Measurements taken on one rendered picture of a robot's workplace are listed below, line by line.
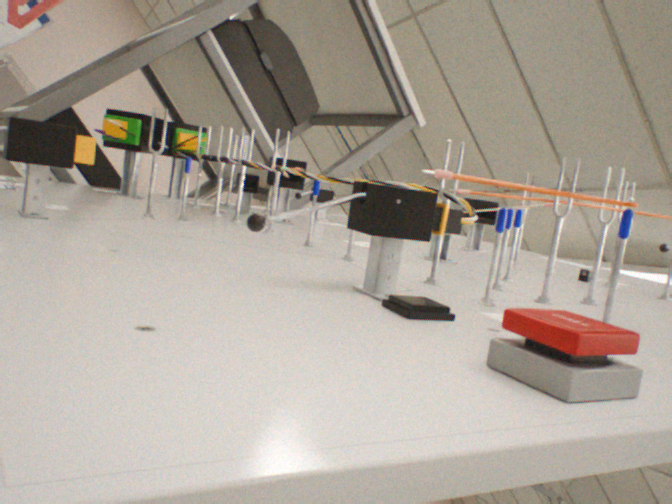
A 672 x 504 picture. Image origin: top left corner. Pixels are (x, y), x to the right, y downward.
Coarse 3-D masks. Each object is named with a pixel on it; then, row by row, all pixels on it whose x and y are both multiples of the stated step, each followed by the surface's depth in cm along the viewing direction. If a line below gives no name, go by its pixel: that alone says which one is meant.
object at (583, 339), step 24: (504, 312) 35; (528, 312) 35; (552, 312) 36; (528, 336) 34; (552, 336) 32; (576, 336) 31; (600, 336) 32; (624, 336) 33; (576, 360) 33; (600, 360) 34
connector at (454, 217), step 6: (438, 210) 52; (450, 210) 53; (456, 210) 53; (462, 210) 54; (438, 216) 52; (450, 216) 53; (456, 216) 53; (462, 216) 54; (438, 222) 53; (450, 222) 53; (456, 222) 54; (432, 228) 52; (438, 228) 53; (450, 228) 53; (456, 228) 54
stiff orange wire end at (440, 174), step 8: (440, 176) 41; (448, 176) 41; (456, 176) 41; (464, 176) 41; (472, 176) 42; (488, 184) 42; (496, 184) 42; (504, 184) 42; (512, 184) 43; (520, 184) 43; (544, 192) 44; (552, 192) 44; (560, 192) 44; (568, 192) 44; (592, 200) 45; (600, 200) 45; (608, 200) 46; (616, 200) 46
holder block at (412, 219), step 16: (352, 192) 52; (368, 192) 50; (384, 192) 49; (400, 192) 50; (416, 192) 50; (352, 208) 52; (368, 208) 50; (384, 208) 49; (400, 208) 50; (416, 208) 50; (432, 208) 51; (352, 224) 52; (368, 224) 49; (384, 224) 49; (400, 224) 50; (416, 224) 51; (432, 224) 51
